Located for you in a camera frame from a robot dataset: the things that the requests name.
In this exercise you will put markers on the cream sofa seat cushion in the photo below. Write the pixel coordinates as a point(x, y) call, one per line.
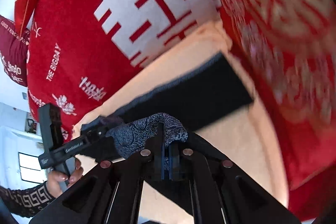
point(247, 136)

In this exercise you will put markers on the black pants with blue waistband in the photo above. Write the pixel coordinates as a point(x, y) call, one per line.
point(184, 105)

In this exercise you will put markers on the red round patterned cushion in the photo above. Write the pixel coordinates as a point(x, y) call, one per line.
point(288, 49)

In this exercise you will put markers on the large red cushion white characters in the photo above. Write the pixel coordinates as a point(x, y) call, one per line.
point(81, 52)

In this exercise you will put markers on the left hand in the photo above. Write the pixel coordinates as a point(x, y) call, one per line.
point(56, 177)

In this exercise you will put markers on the dark red small cushion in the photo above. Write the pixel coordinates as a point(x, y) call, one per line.
point(14, 51)

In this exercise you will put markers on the patterned dark sleeve forearm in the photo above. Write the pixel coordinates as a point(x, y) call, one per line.
point(26, 203)

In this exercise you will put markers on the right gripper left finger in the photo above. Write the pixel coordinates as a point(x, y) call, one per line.
point(156, 145)

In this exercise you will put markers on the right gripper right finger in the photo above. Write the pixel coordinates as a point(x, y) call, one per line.
point(174, 162)

